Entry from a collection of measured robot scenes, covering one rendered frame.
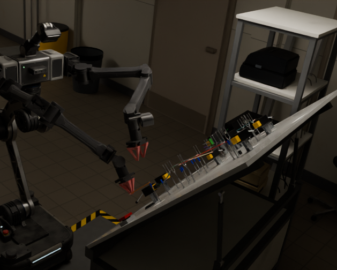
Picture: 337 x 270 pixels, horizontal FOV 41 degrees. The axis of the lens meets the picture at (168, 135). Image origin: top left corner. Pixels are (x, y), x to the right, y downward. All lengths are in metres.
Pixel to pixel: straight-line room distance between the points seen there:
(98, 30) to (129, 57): 0.70
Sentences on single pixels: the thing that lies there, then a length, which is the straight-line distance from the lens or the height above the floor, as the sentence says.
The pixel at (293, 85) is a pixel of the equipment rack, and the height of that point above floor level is 1.46.
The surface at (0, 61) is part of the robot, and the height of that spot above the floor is 1.53.
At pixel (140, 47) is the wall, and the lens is 6.01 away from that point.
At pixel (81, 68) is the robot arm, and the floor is 1.49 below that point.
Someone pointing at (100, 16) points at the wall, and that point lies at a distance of 6.53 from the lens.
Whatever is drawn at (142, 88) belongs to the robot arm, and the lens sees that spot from 2.42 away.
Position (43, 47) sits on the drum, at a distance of 6.76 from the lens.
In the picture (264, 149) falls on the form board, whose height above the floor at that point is 1.62.
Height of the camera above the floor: 2.33
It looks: 26 degrees down
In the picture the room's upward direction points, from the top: 8 degrees clockwise
